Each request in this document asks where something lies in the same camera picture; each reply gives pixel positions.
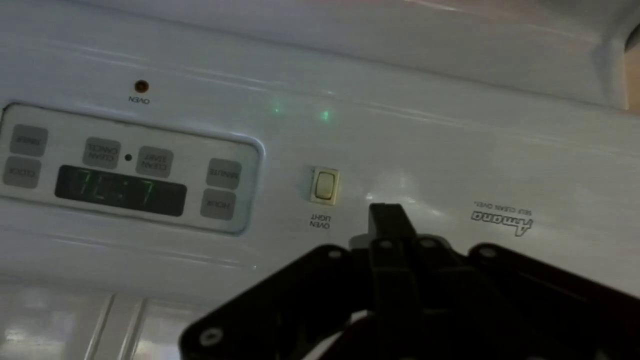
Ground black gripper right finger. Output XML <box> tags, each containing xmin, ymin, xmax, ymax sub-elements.
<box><xmin>367</xmin><ymin>205</ymin><xmax>640</xmax><ymax>360</ymax></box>

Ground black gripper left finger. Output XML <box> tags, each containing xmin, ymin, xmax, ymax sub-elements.
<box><xmin>178</xmin><ymin>245</ymin><xmax>373</xmax><ymax>360</ymax></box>

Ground cream stove light button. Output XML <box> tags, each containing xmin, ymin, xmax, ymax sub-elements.
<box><xmin>310</xmin><ymin>169</ymin><xmax>339</xmax><ymax>205</ymax></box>

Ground white gas stove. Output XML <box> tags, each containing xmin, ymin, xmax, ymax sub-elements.
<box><xmin>0</xmin><ymin>0</ymin><xmax>640</xmax><ymax>319</ymax></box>

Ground stove clock control panel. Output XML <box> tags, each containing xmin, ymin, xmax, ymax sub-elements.
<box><xmin>0</xmin><ymin>105</ymin><xmax>262</xmax><ymax>234</ymax></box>

